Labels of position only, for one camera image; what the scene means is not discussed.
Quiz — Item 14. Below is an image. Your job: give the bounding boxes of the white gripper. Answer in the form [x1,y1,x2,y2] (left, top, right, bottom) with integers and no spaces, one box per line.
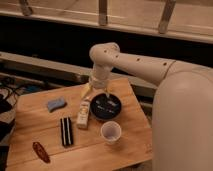
[81,66,110,98]

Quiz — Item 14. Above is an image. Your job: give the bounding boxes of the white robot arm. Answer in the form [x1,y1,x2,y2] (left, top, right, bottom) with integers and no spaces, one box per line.
[89,42,213,171]

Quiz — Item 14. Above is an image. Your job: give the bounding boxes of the black round tin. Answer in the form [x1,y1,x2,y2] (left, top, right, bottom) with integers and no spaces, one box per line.
[90,93,122,120]

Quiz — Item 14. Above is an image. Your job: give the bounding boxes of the white tube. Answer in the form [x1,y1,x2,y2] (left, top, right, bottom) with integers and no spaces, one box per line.
[76,98,90,129]

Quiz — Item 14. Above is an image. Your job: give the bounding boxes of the black striped case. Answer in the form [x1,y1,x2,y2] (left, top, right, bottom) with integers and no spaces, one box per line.
[60,117,74,147]

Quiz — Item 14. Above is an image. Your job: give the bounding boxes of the red brown oval object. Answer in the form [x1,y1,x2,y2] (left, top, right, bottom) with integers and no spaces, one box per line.
[32,142,50,163]

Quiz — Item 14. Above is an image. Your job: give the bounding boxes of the middle metal chair leg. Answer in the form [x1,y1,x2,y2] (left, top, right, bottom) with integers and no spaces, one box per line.
[98,0,108,26]

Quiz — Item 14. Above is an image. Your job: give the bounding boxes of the metal chair leg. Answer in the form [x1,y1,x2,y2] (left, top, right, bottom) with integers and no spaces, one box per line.
[158,0,176,34]
[19,0,33,16]
[98,0,108,26]

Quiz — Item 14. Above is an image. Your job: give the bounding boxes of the left metal chair leg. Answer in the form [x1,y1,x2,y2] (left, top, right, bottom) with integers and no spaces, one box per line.
[19,0,33,16]

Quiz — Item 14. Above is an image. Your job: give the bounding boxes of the right metal chair leg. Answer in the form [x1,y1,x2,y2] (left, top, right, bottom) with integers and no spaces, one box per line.
[158,0,176,34]

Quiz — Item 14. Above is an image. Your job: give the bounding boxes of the black cables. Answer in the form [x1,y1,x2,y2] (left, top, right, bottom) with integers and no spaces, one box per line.
[0,76,41,101]

